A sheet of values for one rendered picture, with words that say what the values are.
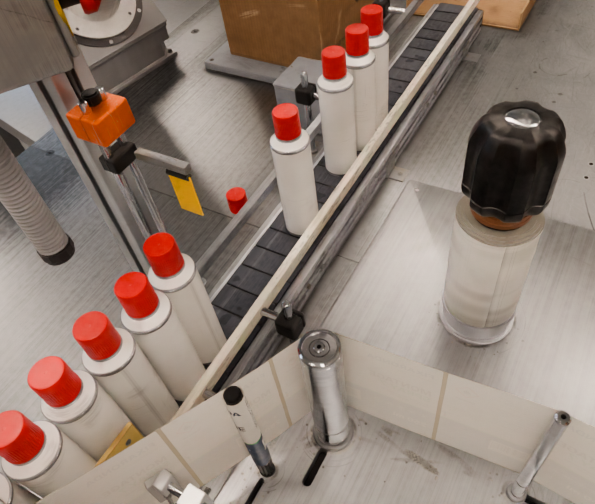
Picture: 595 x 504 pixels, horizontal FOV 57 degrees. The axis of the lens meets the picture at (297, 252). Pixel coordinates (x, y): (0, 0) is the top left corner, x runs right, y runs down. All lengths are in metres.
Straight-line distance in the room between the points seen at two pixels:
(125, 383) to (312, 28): 0.79
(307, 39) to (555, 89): 0.48
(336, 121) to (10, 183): 0.46
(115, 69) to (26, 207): 0.79
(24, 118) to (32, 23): 0.95
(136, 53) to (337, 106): 0.64
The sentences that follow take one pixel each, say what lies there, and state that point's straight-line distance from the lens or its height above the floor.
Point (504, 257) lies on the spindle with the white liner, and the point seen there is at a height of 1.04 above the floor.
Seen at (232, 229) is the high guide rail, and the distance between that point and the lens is 0.72.
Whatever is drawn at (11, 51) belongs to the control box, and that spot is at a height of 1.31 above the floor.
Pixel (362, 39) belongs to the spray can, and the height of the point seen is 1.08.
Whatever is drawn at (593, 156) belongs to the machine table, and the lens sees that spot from 1.05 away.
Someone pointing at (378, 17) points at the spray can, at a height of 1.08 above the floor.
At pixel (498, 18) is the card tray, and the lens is 1.39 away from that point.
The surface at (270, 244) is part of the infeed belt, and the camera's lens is 0.80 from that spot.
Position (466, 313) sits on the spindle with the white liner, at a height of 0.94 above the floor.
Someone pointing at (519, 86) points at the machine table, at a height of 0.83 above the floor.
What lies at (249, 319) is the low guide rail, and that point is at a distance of 0.68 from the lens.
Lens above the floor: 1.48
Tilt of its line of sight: 49 degrees down
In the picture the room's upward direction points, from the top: 10 degrees counter-clockwise
